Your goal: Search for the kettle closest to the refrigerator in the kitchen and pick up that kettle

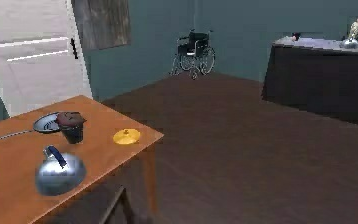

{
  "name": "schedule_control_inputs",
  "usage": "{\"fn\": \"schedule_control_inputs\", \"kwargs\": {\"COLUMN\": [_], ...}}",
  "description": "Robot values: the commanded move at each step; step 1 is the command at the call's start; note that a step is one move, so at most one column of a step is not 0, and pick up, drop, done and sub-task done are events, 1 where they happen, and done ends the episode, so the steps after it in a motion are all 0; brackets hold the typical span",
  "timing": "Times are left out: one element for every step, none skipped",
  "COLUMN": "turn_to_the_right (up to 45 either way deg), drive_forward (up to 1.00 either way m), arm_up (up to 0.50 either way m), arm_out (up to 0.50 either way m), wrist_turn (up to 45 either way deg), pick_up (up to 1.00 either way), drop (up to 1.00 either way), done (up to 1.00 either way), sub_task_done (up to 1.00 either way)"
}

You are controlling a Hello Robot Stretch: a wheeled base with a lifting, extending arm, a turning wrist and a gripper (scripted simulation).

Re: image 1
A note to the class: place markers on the brown framed wall picture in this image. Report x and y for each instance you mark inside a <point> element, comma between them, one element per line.
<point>102,23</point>

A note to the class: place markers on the dark counter with grey top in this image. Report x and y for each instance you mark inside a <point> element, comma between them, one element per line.
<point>320,80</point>

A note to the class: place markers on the black wheelchair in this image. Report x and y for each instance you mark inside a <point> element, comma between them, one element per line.
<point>195,53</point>

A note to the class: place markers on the wooden chair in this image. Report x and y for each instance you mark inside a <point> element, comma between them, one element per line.
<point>118,206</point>

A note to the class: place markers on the dark cup with brown muffin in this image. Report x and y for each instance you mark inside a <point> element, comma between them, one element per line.
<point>72,128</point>

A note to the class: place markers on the cream statuette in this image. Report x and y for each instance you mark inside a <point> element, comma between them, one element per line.
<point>355,28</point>

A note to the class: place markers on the yellow round lid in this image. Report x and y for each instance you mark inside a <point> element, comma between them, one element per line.
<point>126,136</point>

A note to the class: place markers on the orange wooden table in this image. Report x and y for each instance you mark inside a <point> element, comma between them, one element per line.
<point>17,166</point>

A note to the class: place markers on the grey frying pan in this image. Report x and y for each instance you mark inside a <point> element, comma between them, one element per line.
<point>45,124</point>

